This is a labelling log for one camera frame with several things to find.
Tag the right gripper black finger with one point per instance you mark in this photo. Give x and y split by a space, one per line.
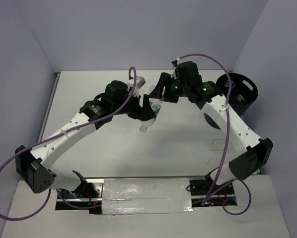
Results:
163 85
171 94

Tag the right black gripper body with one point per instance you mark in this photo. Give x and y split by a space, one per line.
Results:
180 87

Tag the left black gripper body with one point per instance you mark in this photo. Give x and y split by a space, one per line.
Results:
130 108

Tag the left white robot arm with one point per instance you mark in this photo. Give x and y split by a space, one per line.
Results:
36 165

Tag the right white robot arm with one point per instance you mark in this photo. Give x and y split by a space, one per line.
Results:
253 151

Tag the black cylindrical bin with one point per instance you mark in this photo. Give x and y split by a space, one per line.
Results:
244 92

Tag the silver foil covered block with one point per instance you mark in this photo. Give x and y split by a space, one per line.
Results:
146 196

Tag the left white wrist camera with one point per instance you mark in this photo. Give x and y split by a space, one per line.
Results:
139 84

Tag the metal base rail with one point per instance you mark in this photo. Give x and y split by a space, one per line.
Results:
91 197

